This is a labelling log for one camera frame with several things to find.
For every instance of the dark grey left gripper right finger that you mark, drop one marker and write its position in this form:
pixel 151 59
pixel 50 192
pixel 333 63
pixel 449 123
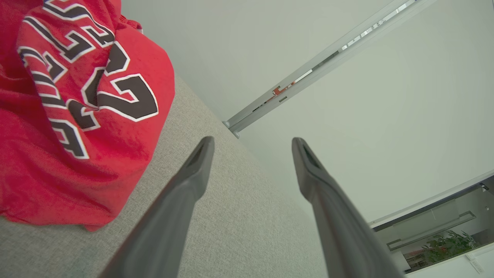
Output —
pixel 339 231

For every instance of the red number 23 basketball jersey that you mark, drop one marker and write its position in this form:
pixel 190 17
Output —
pixel 42 177

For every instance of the glass window with white frame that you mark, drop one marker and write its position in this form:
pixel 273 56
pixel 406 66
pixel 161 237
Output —
pixel 432 216

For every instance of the grey fabric sofa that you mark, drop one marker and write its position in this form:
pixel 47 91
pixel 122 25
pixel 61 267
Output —
pixel 239 231

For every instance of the grey double partition post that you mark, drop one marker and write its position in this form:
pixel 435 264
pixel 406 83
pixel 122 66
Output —
pixel 308 73

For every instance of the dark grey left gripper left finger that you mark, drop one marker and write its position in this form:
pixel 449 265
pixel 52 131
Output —
pixel 173 216

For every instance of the green leafy plant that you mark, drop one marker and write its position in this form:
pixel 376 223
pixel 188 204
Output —
pixel 447 245

